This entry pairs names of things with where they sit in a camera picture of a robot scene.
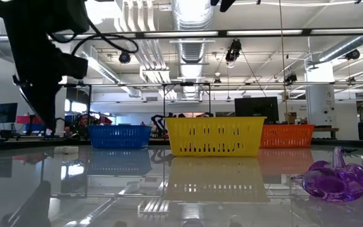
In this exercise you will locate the large black monitor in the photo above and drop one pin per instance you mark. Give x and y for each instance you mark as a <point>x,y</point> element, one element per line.
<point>256,110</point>

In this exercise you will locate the white ceiling pipe bundle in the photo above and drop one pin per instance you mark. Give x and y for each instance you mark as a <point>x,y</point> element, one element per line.
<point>150,53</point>

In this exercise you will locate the wooden bench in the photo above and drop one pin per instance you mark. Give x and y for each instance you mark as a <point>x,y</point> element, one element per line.
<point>326,129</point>

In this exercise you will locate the yellow plastic basket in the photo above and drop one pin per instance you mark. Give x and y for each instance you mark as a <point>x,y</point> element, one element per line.
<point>216,121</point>

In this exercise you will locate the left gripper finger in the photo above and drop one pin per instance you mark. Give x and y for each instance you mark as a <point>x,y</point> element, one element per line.
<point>50,104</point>
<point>36,101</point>

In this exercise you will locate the white round pillar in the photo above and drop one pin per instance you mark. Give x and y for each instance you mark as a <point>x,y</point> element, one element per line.
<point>321,101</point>

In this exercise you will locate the small black monitor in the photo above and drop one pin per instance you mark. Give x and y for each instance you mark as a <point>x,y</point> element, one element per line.
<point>3,112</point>

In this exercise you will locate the black neighbour rig frame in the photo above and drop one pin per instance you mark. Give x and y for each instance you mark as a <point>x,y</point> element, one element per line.
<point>89,104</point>
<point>186,84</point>

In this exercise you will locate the blue plastic basket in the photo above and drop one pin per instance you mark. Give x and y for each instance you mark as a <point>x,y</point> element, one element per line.
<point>118,127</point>

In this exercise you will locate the orange plastic basket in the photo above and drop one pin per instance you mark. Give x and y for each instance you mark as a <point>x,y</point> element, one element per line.
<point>287,127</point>

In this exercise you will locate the black plastic spider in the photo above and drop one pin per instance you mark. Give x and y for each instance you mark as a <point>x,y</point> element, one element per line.
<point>349,151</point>

